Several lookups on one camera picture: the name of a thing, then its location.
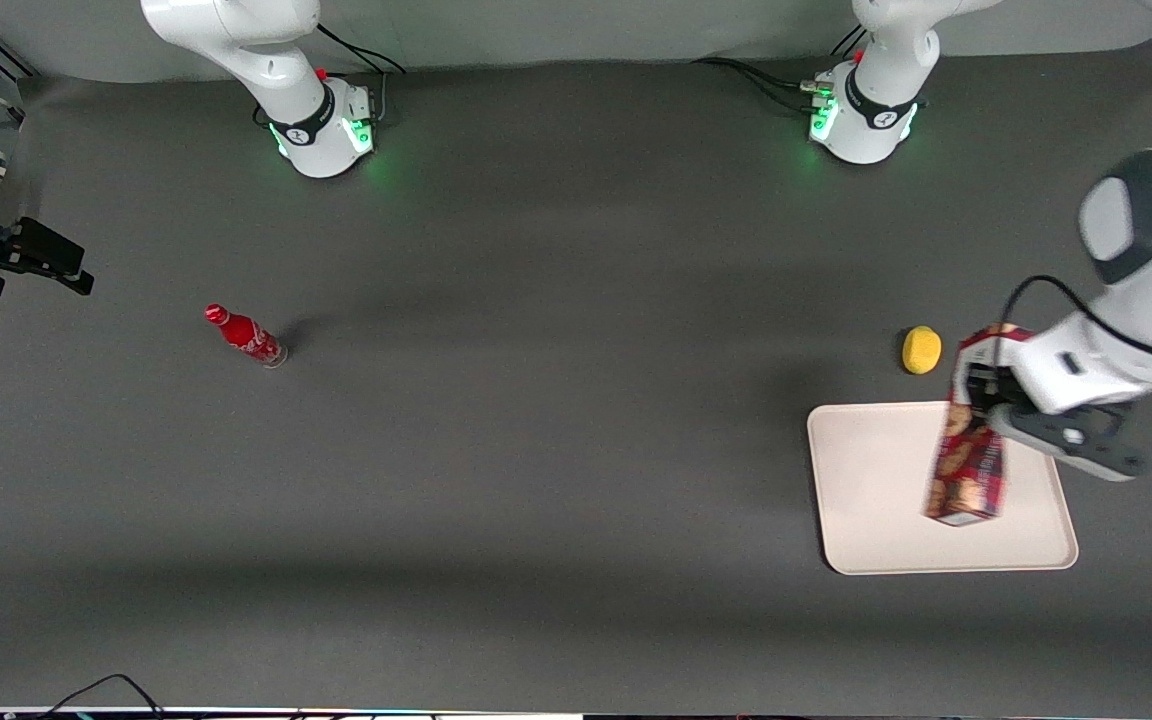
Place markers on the white rectangular plastic tray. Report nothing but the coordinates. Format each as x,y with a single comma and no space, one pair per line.
886,480

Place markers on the yellow lemon-shaped fruit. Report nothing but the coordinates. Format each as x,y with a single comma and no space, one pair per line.
921,350

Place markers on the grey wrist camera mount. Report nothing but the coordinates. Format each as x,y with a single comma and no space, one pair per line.
1066,438

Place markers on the red soda bottle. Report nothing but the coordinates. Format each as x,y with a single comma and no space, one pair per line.
246,336

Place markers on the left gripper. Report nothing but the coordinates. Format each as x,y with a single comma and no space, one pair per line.
983,384

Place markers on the red tartan cookie box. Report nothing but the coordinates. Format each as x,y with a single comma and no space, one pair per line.
966,470

